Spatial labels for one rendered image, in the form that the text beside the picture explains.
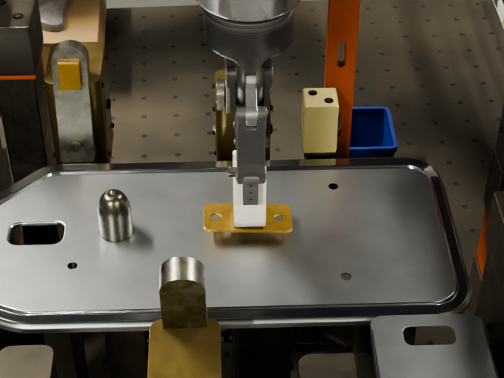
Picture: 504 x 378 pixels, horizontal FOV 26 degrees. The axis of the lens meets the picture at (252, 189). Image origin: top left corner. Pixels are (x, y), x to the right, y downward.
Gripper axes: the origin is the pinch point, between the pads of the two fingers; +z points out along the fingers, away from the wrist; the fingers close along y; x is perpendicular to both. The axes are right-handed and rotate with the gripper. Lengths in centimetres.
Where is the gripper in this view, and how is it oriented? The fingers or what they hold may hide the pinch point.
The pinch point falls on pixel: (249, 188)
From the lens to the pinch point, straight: 102.2
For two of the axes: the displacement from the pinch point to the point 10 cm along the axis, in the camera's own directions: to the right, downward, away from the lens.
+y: 0.4, 6.5, -7.6
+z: 0.0, 7.6, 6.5
